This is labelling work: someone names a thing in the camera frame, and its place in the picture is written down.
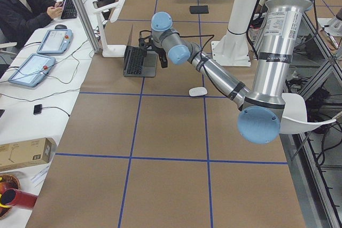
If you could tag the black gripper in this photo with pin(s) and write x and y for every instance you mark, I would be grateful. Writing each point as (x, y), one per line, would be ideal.
(159, 52)

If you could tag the grey laptop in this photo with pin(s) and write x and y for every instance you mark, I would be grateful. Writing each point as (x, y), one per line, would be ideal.
(135, 64)

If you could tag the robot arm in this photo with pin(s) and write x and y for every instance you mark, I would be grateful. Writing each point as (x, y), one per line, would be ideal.
(263, 107)

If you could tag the white computer mouse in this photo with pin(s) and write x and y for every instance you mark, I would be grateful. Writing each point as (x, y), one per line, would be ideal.
(198, 92)

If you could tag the black keyboard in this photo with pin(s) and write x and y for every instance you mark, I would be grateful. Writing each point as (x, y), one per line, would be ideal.
(69, 10)

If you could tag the upper blue teach pendant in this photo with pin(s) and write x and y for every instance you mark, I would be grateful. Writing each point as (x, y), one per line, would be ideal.
(55, 42)

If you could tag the blue teach pendant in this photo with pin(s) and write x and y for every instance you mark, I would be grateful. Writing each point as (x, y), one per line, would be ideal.
(55, 42)
(33, 71)

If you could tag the lower blue teach pendant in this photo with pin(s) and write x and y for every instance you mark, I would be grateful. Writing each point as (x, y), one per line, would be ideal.
(33, 71)

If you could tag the seated person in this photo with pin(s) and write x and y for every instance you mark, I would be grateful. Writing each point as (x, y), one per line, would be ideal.
(20, 18)

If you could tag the white chair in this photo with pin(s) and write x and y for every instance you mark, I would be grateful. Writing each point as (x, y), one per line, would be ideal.
(294, 118)

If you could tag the cardboard box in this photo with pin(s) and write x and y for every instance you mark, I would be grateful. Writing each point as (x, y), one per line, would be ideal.
(26, 153)

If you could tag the red bottle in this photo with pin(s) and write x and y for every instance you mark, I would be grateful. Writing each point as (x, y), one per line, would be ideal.
(17, 198)

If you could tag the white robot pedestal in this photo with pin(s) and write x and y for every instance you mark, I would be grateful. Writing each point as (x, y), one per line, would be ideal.
(232, 49)

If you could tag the aluminium frame post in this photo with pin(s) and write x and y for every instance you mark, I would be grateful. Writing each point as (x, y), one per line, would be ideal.
(82, 14)

